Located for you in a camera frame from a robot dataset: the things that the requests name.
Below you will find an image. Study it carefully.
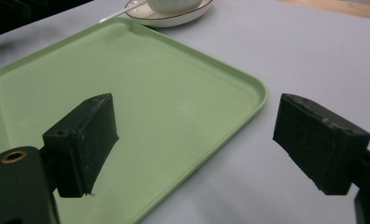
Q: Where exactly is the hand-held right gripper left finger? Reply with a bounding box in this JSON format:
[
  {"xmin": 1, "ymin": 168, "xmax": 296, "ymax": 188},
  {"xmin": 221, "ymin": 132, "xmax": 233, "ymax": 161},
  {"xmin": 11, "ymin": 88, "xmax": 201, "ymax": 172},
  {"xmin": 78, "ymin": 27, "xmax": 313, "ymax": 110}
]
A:
[{"xmin": 39, "ymin": 92, "xmax": 120, "ymax": 199}]

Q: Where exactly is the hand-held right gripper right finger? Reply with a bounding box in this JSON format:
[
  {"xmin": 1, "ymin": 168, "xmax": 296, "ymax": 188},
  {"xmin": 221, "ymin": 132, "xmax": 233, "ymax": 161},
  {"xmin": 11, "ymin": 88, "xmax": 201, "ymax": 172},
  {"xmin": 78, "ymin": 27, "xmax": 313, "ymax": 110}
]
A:
[{"xmin": 272, "ymin": 92, "xmax": 370, "ymax": 197}]

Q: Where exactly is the green plastic tray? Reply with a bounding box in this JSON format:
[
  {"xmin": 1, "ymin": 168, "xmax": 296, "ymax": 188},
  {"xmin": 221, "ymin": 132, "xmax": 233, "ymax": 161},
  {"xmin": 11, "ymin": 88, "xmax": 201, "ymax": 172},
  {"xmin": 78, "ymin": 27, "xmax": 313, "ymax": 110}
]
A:
[{"xmin": 0, "ymin": 16, "xmax": 269, "ymax": 224}]

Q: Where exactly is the white spoon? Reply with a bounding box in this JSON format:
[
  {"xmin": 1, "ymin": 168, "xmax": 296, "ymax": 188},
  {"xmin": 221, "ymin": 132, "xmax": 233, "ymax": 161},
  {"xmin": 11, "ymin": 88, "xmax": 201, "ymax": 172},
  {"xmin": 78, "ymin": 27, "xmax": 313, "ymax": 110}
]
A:
[{"xmin": 98, "ymin": 0, "xmax": 148, "ymax": 24}]

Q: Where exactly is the white saucer with dark rim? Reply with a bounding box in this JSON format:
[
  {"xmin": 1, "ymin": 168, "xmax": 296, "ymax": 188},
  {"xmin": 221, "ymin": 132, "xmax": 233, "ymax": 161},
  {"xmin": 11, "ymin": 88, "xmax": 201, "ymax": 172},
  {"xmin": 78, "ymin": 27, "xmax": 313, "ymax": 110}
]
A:
[{"xmin": 124, "ymin": 0, "xmax": 214, "ymax": 28}]

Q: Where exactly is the white ribbed cup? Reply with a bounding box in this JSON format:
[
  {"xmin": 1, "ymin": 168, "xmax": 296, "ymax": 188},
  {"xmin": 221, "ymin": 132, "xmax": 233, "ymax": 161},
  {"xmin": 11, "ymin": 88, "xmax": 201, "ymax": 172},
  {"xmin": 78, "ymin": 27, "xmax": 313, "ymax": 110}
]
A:
[{"xmin": 146, "ymin": 0, "xmax": 204, "ymax": 16}]

